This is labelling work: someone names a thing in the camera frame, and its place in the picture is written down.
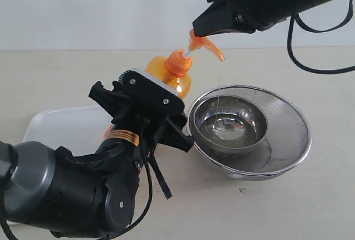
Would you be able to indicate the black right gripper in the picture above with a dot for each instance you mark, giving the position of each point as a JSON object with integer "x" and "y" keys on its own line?
{"x": 240, "y": 16}

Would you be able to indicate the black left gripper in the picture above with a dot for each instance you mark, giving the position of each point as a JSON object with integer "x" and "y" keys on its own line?
{"x": 134, "y": 123}

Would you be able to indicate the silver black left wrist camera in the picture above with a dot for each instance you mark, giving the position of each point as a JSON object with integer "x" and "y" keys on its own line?
{"x": 151, "y": 92}

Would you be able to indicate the small stainless steel bowl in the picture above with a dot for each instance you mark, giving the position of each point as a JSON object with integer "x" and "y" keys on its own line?
{"x": 228, "y": 124}

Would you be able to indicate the steel mesh strainer basket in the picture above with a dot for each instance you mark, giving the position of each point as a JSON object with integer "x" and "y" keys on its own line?
{"x": 287, "y": 141}

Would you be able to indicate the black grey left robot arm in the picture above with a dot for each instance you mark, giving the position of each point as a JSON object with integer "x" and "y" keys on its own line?
{"x": 93, "y": 196}

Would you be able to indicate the white rectangular plastic tray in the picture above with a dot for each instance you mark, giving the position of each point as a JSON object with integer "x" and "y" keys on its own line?
{"x": 79, "y": 129}

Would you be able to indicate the orange soap pump bottle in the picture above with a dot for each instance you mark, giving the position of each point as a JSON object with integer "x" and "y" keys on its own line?
{"x": 174, "y": 70}

